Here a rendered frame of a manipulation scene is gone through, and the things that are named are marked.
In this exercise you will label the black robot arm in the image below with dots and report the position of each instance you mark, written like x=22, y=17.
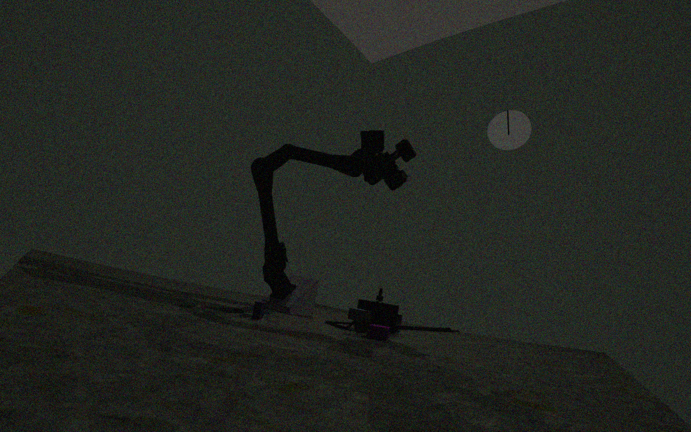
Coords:
x=362, y=160

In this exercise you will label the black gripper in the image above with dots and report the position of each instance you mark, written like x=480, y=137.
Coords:
x=403, y=150

